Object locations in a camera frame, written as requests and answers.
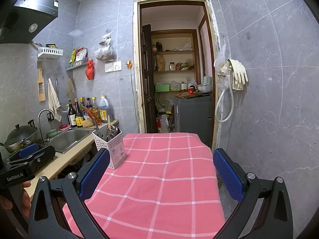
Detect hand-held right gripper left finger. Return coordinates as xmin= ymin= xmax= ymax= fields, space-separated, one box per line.
xmin=28 ymin=148 xmax=111 ymax=239

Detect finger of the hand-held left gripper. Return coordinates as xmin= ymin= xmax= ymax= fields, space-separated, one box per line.
xmin=18 ymin=147 xmax=40 ymax=158
xmin=7 ymin=145 xmax=56 ymax=172

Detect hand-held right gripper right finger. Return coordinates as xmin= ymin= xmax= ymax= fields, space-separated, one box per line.
xmin=213 ymin=148 xmax=294 ymax=239

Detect white perforated utensil holder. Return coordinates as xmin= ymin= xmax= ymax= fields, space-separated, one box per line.
xmin=92 ymin=126 xmax=125 ymax=170

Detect person's left hand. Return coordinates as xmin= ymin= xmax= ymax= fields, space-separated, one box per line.
xmin=0 ymin=181 xmax=32 ymax=217

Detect black wok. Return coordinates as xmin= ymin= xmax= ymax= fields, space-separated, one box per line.
xmin=3 ymin=124 xmax=38 ymax=154

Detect beige kitchen counter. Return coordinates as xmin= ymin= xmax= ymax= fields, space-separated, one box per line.
xmin=24 ymin=119 xmax=119 ymax=197

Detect steel sink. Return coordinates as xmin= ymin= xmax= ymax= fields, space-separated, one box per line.
xmin=47 ymin=128 xmax=94 ymax=154

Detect steel faucet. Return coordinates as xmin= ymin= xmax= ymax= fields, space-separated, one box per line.
xmin=37 ymin=108 xmax=56 ymax=145

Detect dark pump bottle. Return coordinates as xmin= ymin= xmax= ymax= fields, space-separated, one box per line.
xmin=67 ymin=100 xmax=77 ymax=127

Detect soy sauce bottle yellow label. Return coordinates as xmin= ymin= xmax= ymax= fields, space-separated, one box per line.
xmin=74 ymin=98 xmax=84 ymax=128

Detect beige towel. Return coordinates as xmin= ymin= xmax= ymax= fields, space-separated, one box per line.
xmin=47 ymin=78 xmax=62 ymax=122

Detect orange snack packet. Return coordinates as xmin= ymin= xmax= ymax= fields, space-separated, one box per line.
xmin=83 ymin=107 xmax=103 ymax=126

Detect large dark liquid jug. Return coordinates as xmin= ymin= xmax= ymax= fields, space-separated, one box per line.
xmin=98 ymin=95 xmax=114 ymax=122

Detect pink checked tablecloth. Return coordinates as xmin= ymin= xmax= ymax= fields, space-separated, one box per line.
xmin=62 ymin=132 xmax=226 ymax=239

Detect wooden grater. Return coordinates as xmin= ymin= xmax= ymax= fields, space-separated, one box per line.
xmin=37 ymin=62 xmax=46 ymax=103

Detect grey cabinet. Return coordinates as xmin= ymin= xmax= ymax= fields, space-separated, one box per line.
xmin=173 ymin=93 xmax=215 ymax=145

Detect brown loofah scrubber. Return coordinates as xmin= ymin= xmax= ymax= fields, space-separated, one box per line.
xmin=66 ymin=78 xmax=76 ymax=100

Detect steel pot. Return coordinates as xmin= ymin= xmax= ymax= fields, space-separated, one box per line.
xmin=196 ymin=83 xmax=213 ymax=94

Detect wooden cutting board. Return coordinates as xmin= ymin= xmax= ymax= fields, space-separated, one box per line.
xmin=175 ymin=91 xmax=203 ymax=99

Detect red plastic bag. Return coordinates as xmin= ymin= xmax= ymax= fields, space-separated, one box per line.
xmin=85 ymin=59 xmax=95 ymax=81

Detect cream rubber gloves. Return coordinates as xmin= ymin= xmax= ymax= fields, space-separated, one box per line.
xmin=227 ymin=58 xmax=249 ymax=91

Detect dark wooden door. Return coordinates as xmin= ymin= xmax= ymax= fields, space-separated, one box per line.
xmin=140 ymin=24 xmax=158 ymax=134

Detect red seasoning packet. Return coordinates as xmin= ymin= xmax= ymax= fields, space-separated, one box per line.
xmin=75 ymin=47 xmax=88 ymax=62

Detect clear hanging plastic bag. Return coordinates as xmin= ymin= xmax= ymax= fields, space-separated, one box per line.
xmin=214 ymin=38 xmax=229 ymax=90

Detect clear bag of dried goods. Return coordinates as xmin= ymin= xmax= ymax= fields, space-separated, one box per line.
xmin=94 ymin=45 xmax=117 ymax=62

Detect knotted white plastic bag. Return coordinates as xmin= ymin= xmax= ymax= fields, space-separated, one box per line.
xmin=99 ymin=29 xmax=112 ymax=47

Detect wooden shelf unit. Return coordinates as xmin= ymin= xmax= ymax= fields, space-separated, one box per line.
xmin=150 ymin=29 xmax=200 ymax=95

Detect black range hood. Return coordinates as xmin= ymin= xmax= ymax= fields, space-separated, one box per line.
xmin=0 ymin=0 xmax=59 ymax=44

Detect white hose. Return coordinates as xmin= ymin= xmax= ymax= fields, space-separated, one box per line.
xmin=214 ymin=66 xmax=235 ymax=123

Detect white cable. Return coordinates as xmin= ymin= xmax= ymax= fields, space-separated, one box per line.
xmin=129 ymin=67 xmax=138 ymax=130

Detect grey wall shelf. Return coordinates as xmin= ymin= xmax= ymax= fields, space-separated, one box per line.
xmin=65 ymin=57 xmax=89 ymax=72

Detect white wall basket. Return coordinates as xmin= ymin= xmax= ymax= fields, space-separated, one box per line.
xmin=37 ymin=46 xmax=64 ymax=59

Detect wooden door frame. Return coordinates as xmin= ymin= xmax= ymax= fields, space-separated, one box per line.
xmin=132 ymin=0 xmax=222 ymax=150

